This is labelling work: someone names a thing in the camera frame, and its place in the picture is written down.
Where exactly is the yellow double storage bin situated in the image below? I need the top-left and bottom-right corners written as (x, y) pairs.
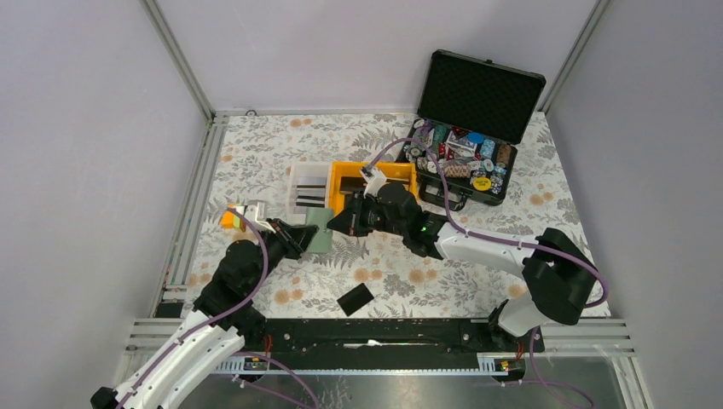
top-left (327, 161), bottom-right (419, 216)

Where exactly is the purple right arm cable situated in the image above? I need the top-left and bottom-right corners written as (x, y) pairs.
top-left (367, 137), bottom-right (610, 409)

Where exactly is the black credit card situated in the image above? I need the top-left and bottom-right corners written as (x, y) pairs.
top-left (337, 283), bottom-right (374, 317)

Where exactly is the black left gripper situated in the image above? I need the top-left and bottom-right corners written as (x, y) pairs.
top-left (246, 218), bottom-right (318, 292)

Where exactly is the white storage bin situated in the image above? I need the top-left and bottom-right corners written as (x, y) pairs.
top-left (286, 161), bottom-right (332, 222)

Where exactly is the orange poker chip stack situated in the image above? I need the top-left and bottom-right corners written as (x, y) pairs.
top-left (443, 164), bottom-right (472, 179)

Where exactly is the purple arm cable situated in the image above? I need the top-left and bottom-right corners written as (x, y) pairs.
top-left (367, 137), bottom-right (610, 409)
top-left (115, 207), bottom-right (321, 409)

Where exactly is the yellow big blind chip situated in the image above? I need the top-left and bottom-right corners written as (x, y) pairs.
top-left (471, 176), bottom-right (492, 192)

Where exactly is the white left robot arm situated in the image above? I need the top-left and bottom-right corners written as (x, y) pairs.
top-left (90, 204), bottom-right (319, 408)

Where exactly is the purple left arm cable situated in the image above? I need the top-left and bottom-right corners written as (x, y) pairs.
top-left (115, 207), bottom-right (321, 409)

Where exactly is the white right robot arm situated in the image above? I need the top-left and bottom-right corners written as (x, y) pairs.
top-left (327, 168), bottom-right (599, 351)

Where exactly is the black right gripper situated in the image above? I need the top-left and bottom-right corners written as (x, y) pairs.
top-left (327, 190), bottom-right (407, 238)

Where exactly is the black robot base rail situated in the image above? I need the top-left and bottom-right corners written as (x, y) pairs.
top-left (237, 318), bottom-right (546, 374)

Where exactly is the black poker chip case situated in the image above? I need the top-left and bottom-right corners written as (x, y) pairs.
top-left (397, 49), bottom-right (547, 211)

